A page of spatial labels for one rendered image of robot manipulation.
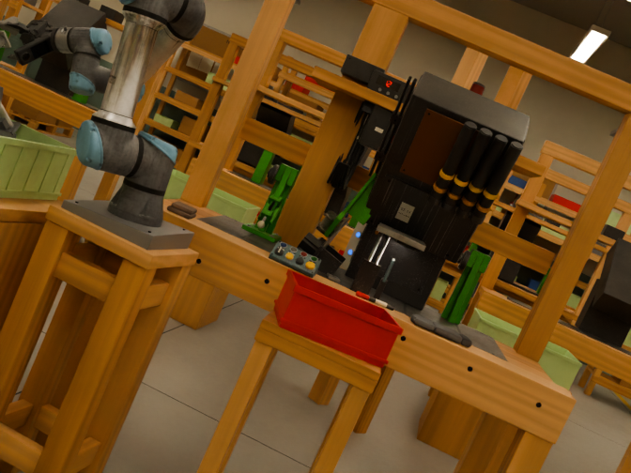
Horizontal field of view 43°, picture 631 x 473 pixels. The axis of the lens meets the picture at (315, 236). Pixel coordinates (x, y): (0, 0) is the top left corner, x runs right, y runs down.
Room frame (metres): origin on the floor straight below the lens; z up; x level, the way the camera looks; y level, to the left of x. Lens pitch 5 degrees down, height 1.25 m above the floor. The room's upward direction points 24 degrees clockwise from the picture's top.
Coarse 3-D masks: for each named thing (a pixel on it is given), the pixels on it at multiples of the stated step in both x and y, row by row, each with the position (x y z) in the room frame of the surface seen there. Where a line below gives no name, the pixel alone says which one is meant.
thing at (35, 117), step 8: (16, 104) 10.52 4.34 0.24; (24, 104) 10.50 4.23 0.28; (8, 112) 10.50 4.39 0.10; (16, 112) 10.58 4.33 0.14; (24, 112) 10.50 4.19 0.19; (32, 112) 10.49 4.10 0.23; (40, 112) 10.53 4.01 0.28; (16, 120) 10.68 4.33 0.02; (24, 120) 11.05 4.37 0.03; (32, 120) 10.47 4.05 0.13; (40, 120) 10.62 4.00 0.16; (48, 120) 10.81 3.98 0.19; (56, 120) 11.08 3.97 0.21; (32, 128) 10.46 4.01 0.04; (48, 128) 11.01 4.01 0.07; (56, 128) 11.10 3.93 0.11; (64, 128) 11.32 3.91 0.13; (64, 136) 11.43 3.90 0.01
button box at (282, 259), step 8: (288, 248) 2.46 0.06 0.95; (296, 248) 2.47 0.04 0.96; (272, 256) 2.41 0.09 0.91; (280, 256) 2.42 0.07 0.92; (296, 256) 2.44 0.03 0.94; (304, 256) 2.45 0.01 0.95; (288, 264) 2.41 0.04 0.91; (296, 264) 2.41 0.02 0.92; (304, 264) 2.42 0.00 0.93; (304, 272) 2.40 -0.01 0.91; (312, 272) 2.40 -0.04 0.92
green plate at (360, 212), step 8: (368, 184) 2.62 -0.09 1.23; (360, 192) 2.62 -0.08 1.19; (368, 192) 2.63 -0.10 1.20; (352, 200) 2.63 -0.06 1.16; (360, 200) 2.64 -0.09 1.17; (352, 208) 2.64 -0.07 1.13; (360, 208) 2.63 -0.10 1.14; (368, 208) 2.63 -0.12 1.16; (352, 216) 2.64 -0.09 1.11; (360, 216) 2.63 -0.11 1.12; (368, 216) 2.63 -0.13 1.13
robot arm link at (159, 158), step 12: (144, 132) 2.11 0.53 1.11; (144, 144) 2.09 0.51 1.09; (156, 144) 2.10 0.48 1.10; (168, 144) 2.12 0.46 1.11; (144, 156) 2.08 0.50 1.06; (156, 156) 2.10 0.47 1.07; (168, 156) 2.12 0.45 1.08; (144, 168) 2.09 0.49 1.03; (156, 168) 2.11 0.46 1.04; (168, 168) 2.13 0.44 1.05; (132, 180) 2.11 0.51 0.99; (144, 180) 2.10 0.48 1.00; (156, 180) 2.11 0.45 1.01; (168, 180) 2.16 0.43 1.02
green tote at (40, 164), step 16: (0, 144) 2.05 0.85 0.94; (16, 144) 2.11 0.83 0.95; (32, 144) 2.18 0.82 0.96; (48, 144) 2.46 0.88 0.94; (64, 144) 2.46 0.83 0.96; (0, 160) 2.07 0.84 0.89; (16, 160) 2.15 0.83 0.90; (32, 160) 2.22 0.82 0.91; (48, 160) 2.31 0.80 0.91; (64, 160) 2.40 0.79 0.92; (0, 176) 2.10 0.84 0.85; (16, 176) 2.18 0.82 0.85; (32, 176) 2.26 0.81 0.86; (48, 176) 2.34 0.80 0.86; (64, 176) 2.43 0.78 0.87; (0, 192) 2.13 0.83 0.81; (16, 192) 2.20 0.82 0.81; (32, 192) 2.28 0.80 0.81; (48, 192) 2.37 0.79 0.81
